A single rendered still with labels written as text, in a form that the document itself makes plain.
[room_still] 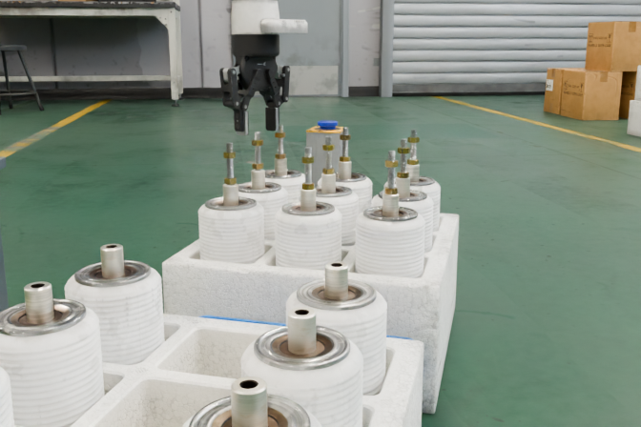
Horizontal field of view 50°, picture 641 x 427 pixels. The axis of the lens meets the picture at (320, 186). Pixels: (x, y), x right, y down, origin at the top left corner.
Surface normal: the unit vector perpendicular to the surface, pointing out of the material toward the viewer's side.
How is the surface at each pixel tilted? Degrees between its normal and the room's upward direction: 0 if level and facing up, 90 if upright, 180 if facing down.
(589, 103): 90
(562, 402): 0
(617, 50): 90
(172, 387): 90
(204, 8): 90
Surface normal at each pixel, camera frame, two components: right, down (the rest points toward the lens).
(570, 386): 0.00, -0.98
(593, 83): 0.12, 0.21
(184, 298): -0.26, 0.20
